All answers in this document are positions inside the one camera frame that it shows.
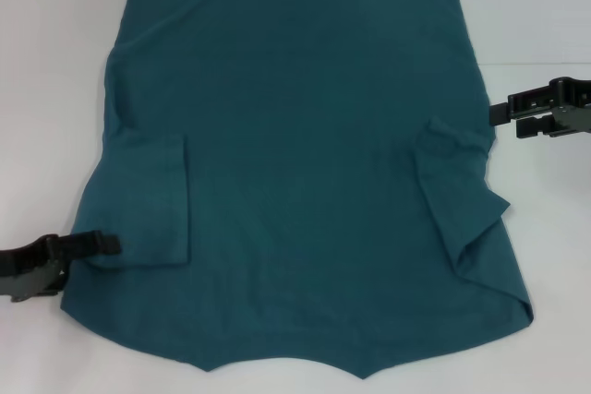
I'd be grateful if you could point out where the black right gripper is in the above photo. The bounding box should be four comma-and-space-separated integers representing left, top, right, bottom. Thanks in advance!
489, 76, 591, 139

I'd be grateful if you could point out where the teal blue t-shirt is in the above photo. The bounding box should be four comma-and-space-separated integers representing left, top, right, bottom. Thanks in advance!
59, 0, 536, 375

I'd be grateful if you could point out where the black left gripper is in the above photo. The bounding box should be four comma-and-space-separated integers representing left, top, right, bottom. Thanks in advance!
0, 230, 123, 305

